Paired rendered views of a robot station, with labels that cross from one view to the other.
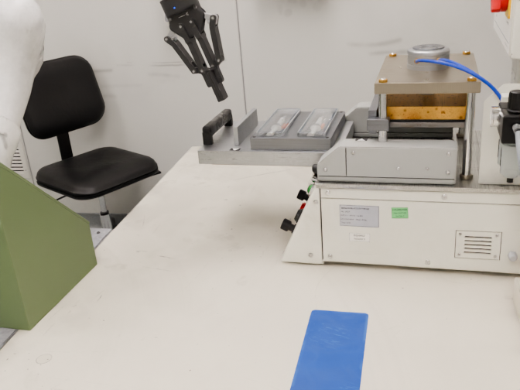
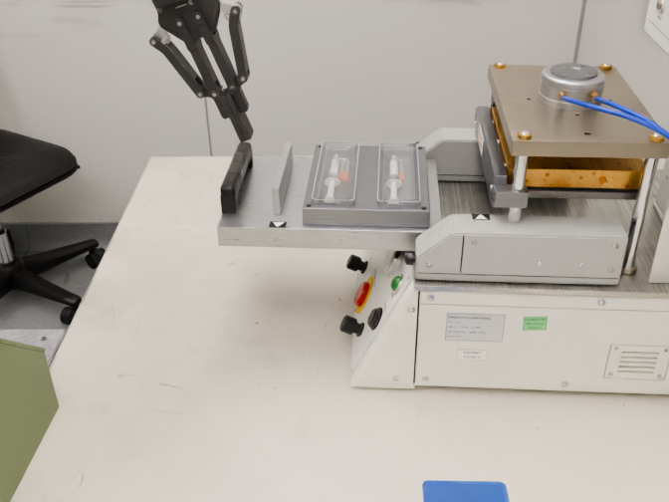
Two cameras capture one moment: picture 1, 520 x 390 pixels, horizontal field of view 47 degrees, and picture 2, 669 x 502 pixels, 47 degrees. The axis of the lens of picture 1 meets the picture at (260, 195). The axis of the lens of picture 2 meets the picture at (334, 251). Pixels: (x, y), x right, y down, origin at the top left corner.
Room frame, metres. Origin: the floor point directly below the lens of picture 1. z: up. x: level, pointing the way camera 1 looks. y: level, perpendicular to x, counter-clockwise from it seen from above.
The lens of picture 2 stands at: (0.31, 0.17, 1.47)
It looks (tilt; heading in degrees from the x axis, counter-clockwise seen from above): 32 degrees down; 347
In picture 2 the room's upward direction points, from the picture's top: 1 degrees counter-clockwise
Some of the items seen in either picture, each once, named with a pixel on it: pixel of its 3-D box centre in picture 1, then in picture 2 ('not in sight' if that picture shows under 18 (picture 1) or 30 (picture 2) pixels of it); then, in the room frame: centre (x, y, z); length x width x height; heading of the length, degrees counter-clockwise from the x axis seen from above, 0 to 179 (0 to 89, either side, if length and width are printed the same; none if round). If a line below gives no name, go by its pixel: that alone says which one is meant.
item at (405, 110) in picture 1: (426, 90); (564, 132); (1.15, -0.34, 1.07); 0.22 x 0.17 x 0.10; 163
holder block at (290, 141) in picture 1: (299, 129); (367, 182); (1.24, -0.10, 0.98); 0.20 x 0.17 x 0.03; 163
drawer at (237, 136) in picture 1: (278, 134); (334, 189); (1.25, -0.05, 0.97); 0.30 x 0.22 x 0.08; 73
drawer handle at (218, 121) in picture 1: (217, 125); (237, 175); (1.29, 0.08, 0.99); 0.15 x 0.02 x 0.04; 163
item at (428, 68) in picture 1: (444, 82); (593, 124); (1.13, -0.37, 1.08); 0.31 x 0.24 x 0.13; 163
